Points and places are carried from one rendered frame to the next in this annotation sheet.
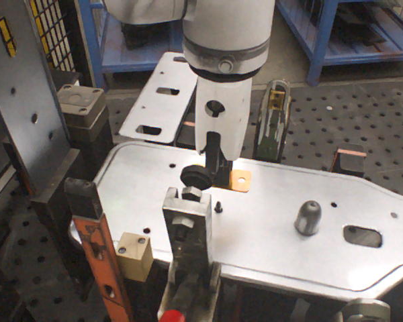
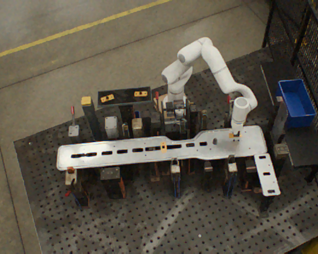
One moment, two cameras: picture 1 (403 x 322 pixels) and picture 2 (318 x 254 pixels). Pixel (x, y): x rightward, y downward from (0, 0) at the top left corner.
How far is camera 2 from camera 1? 239 cm
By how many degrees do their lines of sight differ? 78
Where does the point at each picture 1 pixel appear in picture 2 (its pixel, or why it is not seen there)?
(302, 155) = (219, 227)
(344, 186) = (209, 154)
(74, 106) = (280, 146)
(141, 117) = (266, 161)
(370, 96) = not seen: outside the picture
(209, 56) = not seen: hidden behind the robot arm
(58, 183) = (271, 136)
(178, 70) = (269, 184)
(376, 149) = (191, 240)
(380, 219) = (200, 148)
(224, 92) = not seen: hidden behind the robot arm
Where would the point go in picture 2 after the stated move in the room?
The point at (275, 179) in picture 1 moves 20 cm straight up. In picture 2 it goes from (225, 152) to (228, 134)
